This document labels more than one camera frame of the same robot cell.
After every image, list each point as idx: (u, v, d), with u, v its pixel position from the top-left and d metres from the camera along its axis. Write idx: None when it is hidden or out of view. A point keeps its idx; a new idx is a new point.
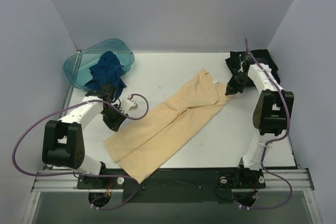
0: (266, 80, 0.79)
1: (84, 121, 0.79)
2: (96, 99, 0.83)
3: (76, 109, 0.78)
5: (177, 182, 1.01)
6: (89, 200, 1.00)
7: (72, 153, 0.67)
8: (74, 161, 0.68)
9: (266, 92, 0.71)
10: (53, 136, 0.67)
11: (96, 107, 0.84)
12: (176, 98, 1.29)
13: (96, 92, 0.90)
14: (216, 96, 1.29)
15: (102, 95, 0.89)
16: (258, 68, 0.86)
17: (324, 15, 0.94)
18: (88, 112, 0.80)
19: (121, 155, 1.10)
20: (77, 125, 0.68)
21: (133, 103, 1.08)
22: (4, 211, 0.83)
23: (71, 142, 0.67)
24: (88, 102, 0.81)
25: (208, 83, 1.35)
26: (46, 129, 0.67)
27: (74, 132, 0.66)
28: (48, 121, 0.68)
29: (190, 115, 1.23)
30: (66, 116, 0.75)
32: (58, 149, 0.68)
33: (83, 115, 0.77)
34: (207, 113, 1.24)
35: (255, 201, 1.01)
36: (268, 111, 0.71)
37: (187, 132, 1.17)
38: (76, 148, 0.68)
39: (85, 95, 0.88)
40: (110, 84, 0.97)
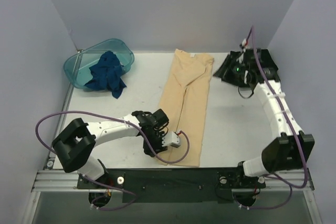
0: (282, 117, 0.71)
1: (108, 137, 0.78)
2: (133, 123, 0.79)
3: (108, 123, 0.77)
5: (177, 182, 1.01)
6: (89, 199, 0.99)
7: (70, 159, 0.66)
8: (67, 166, 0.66)
9: (281, 139, 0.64)
10: (70, 132, 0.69)
11: (130, 130, 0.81)
12: (172, 82, 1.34)
13: (144, 116, 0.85)
14: (203, 66, 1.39)
15: (146, 123, 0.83)
16: (269, 91, 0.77)
17: (324, 15, 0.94)
18: (118, 131, 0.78)
19: (165, 156, 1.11)
20: (92, 141, 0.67)
21: (177, 141, 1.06)
22: (6, 210, 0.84)
23: (76, 150, 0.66)
24: (125, 122, 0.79)
25: (189, 58, 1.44)
26: (71, 123, 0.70)
27: (84, 145, 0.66)
28: (76, 118, 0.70)
29: (192, 90, 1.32)
30: (95, 124, 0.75)
32: (66, 145, 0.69)
33: (107, 132, 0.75)
34: (203, 81, 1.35)
35: (255, 201, 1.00)
36: (284, 157, 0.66)
37: (199, 108, 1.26)
38: (76, 158, 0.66)
39: (132, 114, 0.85)
40: (164, 113, 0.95)
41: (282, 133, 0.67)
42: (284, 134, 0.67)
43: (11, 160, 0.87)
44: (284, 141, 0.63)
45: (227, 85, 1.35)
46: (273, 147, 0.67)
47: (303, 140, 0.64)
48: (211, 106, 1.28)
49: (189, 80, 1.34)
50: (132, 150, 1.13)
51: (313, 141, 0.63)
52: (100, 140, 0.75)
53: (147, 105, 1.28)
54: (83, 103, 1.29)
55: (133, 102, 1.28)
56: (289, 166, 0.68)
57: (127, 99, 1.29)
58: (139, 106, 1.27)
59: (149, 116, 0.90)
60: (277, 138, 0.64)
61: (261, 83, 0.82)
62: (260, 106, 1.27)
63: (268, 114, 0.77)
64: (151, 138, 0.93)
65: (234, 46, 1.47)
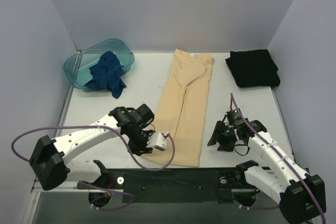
0: (282, 166, 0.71)
1: (83, 148, 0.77)
2: (109, 127, 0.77)
3: (81, 133, 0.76)
5: (177, 182, 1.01)
6: (88, 200, 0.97)
7: (44, 179, 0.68)
8: (45, 185, 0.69)
9: (294, 189, 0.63)
10: (39, 151, 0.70)
11: (106, 135, 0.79)
12: (172, 82, 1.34)
13: (123, 114, 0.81)
14: (202, 66, 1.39)
15: (124, 122, 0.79)
16: (262, 142, 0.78)
17: (324, 16, 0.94)
18: (92, 139, 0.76)
19: (166, 155, 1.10)
20: (60, 160, 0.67)
21: (161, 144, 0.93)
22: (6, 210, 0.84)
23: (47, 169, 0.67)
24: (98, 127, 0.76)
25: (188, 58, 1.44)
26: (39, 144, 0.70)
27: (52, 164, 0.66)
28: (44, 138, 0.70)
29: (192, 91, 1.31)
30: (64, 138, 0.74)
32: (39, 163, 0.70)
33: (79, 144, 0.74)
34: (203, 81, 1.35)
35: (255, 201, 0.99)
36: (302, 205, 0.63)
37: (199, 108, 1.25)
38: (50, 176, 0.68)
39: (109, 114, 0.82)
40: (148, 108, 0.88)
41: (291, 181, 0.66)
42: (292, 181, 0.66)
43: (11, 160, 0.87)
44: (298, 189, 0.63)
45: (227, 85, 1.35)
46: (289, 199, 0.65)
47: (313, 184, 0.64)
48: (211, 106, 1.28)
49: (189, 80, 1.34)
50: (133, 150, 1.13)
51: (323, 182, 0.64)
52: (73, 153, 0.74)
53: (147, 105, 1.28)
54: (82, 104, 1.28)
55: (133, 103, 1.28)
56: (311, 216, 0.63)
57: (127, 99, 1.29)
58: (139, 106, 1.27)
59: (132, 113, 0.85)
60: (290, 189, 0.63)
61: (252, 136, 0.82)
62: (260, 106, 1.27)
63: (269, 163, 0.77)
64: (136, 136, 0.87)
65: (234, 46, 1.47)
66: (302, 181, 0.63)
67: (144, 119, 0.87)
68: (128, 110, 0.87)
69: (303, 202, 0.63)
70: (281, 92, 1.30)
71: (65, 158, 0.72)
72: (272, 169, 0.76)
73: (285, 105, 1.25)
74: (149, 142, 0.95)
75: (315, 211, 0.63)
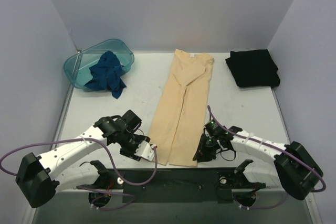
0: (263, 147, 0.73)
1: (70, 162, 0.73)
2: (94, 138, 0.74)
3: (66, 147, 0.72)
5: (177, 182, 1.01)
6: (88, 199, 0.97)
7: (32, 197, 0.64)
8: (34, 202, 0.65)
9: (281, 161, 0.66)
10: (23, 170, 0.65)
11: (93, 146, 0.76)
12: (172, 82, 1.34)
13: (109, 123, 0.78)
14: (202, 66, 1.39)
15: (111, 132, 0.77)
16: (242, 138, 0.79)
17: (324, 16, 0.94)
18: (78, 153, 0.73)
19: (166, 155, 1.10)
20: (46, 176, 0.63)
21: (147, 156, 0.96)
22: (6, 211, 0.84)
23: (34, 188, 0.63)
24: (84, 140, 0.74)
25: (188, 58, 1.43)
26: (23, 161, 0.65)
27: (39, 183, 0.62)
28: (26, 156, 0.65)
29: (192, 90, 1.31)
30: (49, 154, 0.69)
32: (24, 181, 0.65)
33: (65, 158, 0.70)
34: (203, 81, 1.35)
35: (254, 201, 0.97)
36: (297, 176, 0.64)
37: (199, 107, 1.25)
38: (38, 194, 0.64)
39: (93, 125, 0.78)
40: (134, 114, 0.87)
41: (275, 156, 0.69)
42: (277, 156, 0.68)
43: (11, 160, 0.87)
44: (284, 161, 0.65)
45: (227, 85, 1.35)
46: (283, 175, 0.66)
47: (295, 151, 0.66)
48: (213, 105, 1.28)
49: (189, 80, 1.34)
50: None
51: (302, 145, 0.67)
52: (60, 168, 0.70)
53: (147, 105, 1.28)
54: (82, 104, 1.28)
55: (133, 103, 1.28)
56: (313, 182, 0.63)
57: (127, 99, 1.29)
58: (139, 106, 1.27)
59: (118, 120, 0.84)
60: (278, 163, 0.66)
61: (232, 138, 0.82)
62: (260, 106, 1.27)
63: (256, 153, 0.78)
64: (124, 143, 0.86)
65: (234, 46, 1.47)
66: (284, 151, 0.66)
67: (130, 125, 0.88)
68: (114, 118, 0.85)
69: (296, 171, 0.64)
70: (281, 92, 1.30)
71: (52, 174, 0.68)
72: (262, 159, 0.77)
73: (285, 105, 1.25)
74: (137, 150, 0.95)
75: (313, 177, 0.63)
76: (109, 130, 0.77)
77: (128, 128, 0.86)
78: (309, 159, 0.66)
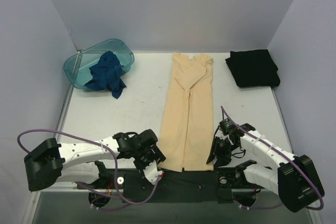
0: (271, 151, 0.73)
1: (80, 161, 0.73)
2: (110, 149, 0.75)
3: (85, 145, 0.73)
5: (178, 182, 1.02)
6: (88, 199, 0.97)
7: (34, 180, 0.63)
8: (32, 186, 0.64)
9: (285, 170, 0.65)
10: (41, 151, 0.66)
11: (107, 155, 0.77)
12: (174, 85, 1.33)
13: (125, 140, 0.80)
14: (203, 68, 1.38)
15: (123, 150, 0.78)
16: (252, 138, 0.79)
17: (323, 16, 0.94)
18: (92, 155, 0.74)
19: (179, 161, 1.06)
20: (60, 166, 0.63)
21: (150, 179, 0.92)
22: (7, 210, 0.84)
23: (42, 172, 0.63)
24: (102, 146, 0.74)
25: (187, 61, 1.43)
26: (43, 143, 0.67)
27: (50, 169, 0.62)
28: (50, 139, 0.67)
29: (196, 93, 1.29)
30: (67, 146, 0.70)
32: (34, 162, 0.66)
33: (81, 156, 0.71)
34: (206, 84, 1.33)
35: (254, 201, 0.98)
36: (298, 189, 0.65)
37: (207, 110, 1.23)
38: (42, 180, 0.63)
39: (112, 137, 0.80)
40: (150, 131, 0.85)
41: (281, 163, 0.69)
42: (283, 164, 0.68)
43: (11, 160, 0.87)
44: (289, 170, 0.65)
45: (227, 85, 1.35)
46: (283, 183, 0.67)
47: (302, 164, 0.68)
48: (216, 107, 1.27)
49: (192, 82, 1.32)
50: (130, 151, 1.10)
51: (312, 161, 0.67)
52: (71, 163, 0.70)
53: (147, 105, 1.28)
54: (82, 104, 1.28)
55: (133, 103, 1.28)
56: (311, 200, 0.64)
57: (127, 99, 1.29)
58: (139, 106, 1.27)
59: (133, 138, 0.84)
60: (282, 171, 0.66)
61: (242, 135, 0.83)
62: (260, 106, 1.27)
63: (261, 157, 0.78)
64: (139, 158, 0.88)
65: (234, 46, 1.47)
66: (292, 162, 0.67)
67: (145, 145, 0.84)
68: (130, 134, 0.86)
69: (297, 184, 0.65)
70: (281, 92, 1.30)
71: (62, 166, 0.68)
72: (265, 161, 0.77)
73: (285, 105, 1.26)
74: (146, 168, 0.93)
75: (313, 193, 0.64)
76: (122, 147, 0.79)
77: (142, 148, 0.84)
78: (315, 177, 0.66)
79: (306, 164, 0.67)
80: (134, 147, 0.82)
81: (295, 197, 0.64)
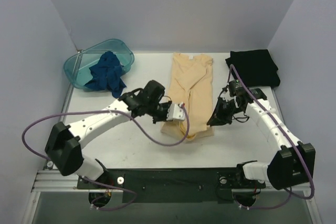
0: (275, 127, 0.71)
1: (96, 132, 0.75)
2: (121, 111, 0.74)
3: (94, 117, 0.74)
5: (178, 182, 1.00)
6: (89, 200, 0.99)
7: (62, 164, 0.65)
8: (63, 171, 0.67)
9: (284, 153, 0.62)
10: (54, 138, 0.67)
11: (118, 119, 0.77)
12: (174, 85, 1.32)
13: (132, 97, 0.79)
14: (203, 68, 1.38)
15: (134, 107, 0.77)
16: (260, 109, 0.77)
17: (324, 16, 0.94)
18: (104, 124, 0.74)
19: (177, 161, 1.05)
20: (77, 144, 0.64)
21: (179, 116, 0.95)
22: (6, 210, 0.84)
23: (65, 155, 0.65)
24: (110, 111, 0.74)
25: (187, 61, 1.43)
26: (53, 130, 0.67)
27: (71, 149, 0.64)
28: (58, 123, 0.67)
29: (196, 93, 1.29)
30: (78, 124, 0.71)
32: (54, 150, 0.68)
33: (94, 128, 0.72)
34: (206, 84, 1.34)
35: (255, 201, 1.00)
36: (290, 172, 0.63)
37: (206, 110, 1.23)
38: (69, 162, 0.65)
39: (118, 99, 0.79)
40: (157, 82, 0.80)
41: (282, 146, 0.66)
42: (283, 146, 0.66)
43: (11, 160, 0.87)
44: (287, 153, 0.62)
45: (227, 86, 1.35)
46: (277, 164, 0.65)
47: (303, 151, 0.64)
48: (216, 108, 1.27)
49: (192, 83, 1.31)
50: (133, 150, 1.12)
51: (315, 150, 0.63)
52: (88, 137, 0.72)
53: None
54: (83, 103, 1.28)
55: None
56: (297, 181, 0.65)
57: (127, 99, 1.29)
58: None
59: (140, 94, 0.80)
60: (280, 153, 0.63)
61: (251, 102, 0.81)
62: None
63: (264, 131, 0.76)
64: (151, 113, 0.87)
65: (234, 46, 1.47)
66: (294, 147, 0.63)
67: (155, 97, 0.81)
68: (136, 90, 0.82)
69: (291, 168, 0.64)
70: (281, 92, 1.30)
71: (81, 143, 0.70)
72: (266, 137, 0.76)
73: (285, 105, 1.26)
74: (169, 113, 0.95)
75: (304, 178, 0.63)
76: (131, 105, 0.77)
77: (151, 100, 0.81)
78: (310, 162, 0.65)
79: (308, 152, 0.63)
80: (143, 100, 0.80)
81: (283, 179, 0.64)
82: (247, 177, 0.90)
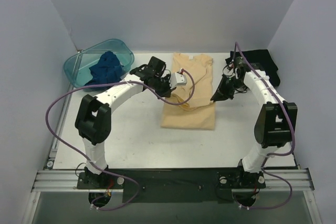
0: (265, 89, 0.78)
1: (119, 102, 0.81)
2: (136, 82, 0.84)
3: (114, 88, 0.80)
5: (178, 182, 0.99)
6: (89, 200, 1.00)
7: (97, 130, 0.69)
8: (97, 137, 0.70)
9: (268, 105, 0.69)
10: (85, 108, 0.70)
11: (135, 88, 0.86)
12: None
13: (140, 71, 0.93)
14: (203, 68, 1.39)
15: (145, 77, 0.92)
16: (255, 76, 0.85)
17: (324, 16, 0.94)
18: (125, 93, 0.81)
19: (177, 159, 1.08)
20: (108, 108, 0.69)
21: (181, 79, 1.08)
22: (7, 210, 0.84)
23: (98, 121, 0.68)
24: (127, 82, 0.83)
25: (187, 61, 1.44)
26: (82, 102, 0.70)
27: (102, 113, 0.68)
28: (86, 95, 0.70)
29: (196, 93, 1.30)
30: (103, 94, 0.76)
32: (85, 121, 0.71)
33: (117, 97, 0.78)
34: (206, 84, 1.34)
35: (255, 201, 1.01)
36: (272, 125, 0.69)
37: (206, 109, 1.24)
38: (102, 127, 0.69)
39: (130, 73, 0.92)
40: (156, 59, 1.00)
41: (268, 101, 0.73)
42: (269, 102, 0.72)
43: (11, 160, 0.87)
44: (271, 106, 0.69)
45: None
46: (261, 117, 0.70)
47: (287, 107, 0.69)
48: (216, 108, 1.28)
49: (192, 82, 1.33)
50: (132, 150, 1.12)
51: (297, 108, 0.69)
52: (114, 105, 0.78)
53: (147, 105, 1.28)
54: None
55: (132, 102, 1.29)
56: (278, 138, 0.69)
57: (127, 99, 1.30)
58: (139, 106, 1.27)
59: (145, 68, 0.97)
60: (264, 105, 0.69)
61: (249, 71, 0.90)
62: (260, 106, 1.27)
63: (257, 95, 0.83)
64: (158, 86, 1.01)
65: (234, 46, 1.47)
66: (280, 102, 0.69)
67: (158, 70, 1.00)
68: (142, 67, 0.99)
69: (273, 122, 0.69)
70: (281, 92, 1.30)
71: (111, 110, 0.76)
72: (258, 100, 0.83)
73: None
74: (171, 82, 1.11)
75: (285, 134, 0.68)
76: (142, 77, 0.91)
77: (156, 72, 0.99)
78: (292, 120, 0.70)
79: (292, 109, 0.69)
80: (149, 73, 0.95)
81: (265, 130, 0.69)
82: (245, 169, 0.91)
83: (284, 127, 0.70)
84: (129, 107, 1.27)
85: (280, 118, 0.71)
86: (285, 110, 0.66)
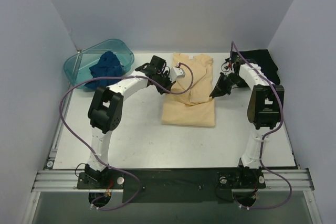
0: (258, 76, 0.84)
1: (128, 94, 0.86)
2: (143, 76, 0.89)
3: (124, 81, 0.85)
5: (177, 182, 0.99)
6: (89, 200, 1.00)
7: (111, 118, 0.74)
8: (111, 125, 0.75)
9: (258, 86, 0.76)
10: (99, 98, 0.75)
11: (143, 82, 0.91)
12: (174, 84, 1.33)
13: (145, 68, 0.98)
14: (203, 68, 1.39)
15: (149, 73, 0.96)
16: (248, 66, 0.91)
17: (324, 16, 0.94)
18: (133, 85, 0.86)
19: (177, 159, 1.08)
20: (121, 97, 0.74)
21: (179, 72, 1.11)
22: (6, 210, 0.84)
23: (112, 108, 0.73)
24: (135, 76, 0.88)
25: (186, 61, 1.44)
26: (95, 92, 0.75)
27: (116, 102, 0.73)
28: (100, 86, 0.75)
29: (196, 93, 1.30)
30: (114, 86, 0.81)
32: (98, 110, 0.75)
33: (127, 89, 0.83)
34: (206, 84, 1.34)
35: (255, 201, 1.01)
36: (262, 105, 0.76)
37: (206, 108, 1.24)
38: (115, 115, 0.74)
39: (135, 70, 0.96)
40: (158, 56, 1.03)
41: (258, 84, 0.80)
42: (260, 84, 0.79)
43: (11, 159, 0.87)
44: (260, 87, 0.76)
45: None
46: (252, 97, 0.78)
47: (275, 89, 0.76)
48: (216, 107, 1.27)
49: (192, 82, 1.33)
50: (132, 150, 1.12)
51: (283, 90, 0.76)
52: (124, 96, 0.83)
53: (147, 104, 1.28)
54: (83, 104, 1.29)
55: (132, 102, 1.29)
56: (266, 117, 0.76)
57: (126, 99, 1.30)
58: (138, 105, 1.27)
59: (148, 66, 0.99)
60: (255, 86, 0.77)
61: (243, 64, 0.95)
62: None
63: (250, 84, 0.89)
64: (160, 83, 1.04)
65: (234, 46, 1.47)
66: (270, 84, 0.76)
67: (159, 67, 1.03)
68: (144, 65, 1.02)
69: (263, 102, 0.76)
70: None
71: None
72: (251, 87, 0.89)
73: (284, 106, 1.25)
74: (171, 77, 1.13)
75: (272, 112, 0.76)
76: (146, 74, 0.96)
77: (158, 70, 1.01)
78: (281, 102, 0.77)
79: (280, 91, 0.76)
80: (152, 70, 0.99)
81: (255, 110, 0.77)
82: (245, 164, 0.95)
83: (274, 109, 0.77)
84: (129, 107, 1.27)
85: (270, 100, 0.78)
86: (275, 91, 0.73)
